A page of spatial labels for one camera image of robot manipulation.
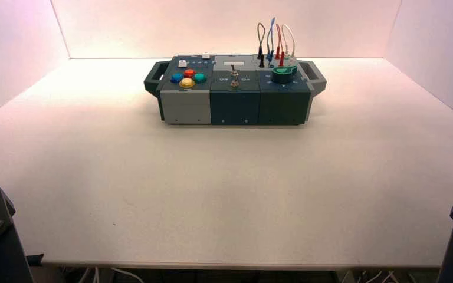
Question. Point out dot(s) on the red round push button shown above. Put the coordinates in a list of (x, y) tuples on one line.
[(189, 73)]

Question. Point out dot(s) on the yellow round push button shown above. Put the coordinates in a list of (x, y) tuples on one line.
[(187, 83)]

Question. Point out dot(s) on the white rectangular label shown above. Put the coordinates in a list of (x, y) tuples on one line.
[(233, 63)]

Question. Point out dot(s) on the large white square button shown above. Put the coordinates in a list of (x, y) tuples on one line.
[(182, 63)]

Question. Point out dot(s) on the green round push button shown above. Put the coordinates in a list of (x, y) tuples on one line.
[(200, 77)]

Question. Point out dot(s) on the green rotary knob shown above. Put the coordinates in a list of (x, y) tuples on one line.
[(283, 76)]

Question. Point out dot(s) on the blue round push button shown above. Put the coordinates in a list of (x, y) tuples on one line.
[(177, 77)]

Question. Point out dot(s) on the grey green control box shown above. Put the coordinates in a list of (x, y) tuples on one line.
[(234, 105)]

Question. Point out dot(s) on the metal toggle switch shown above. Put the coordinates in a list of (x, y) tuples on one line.
[(233, 70), (234, 82)]

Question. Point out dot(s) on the small white square button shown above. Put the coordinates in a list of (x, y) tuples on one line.
[(205, 56)]

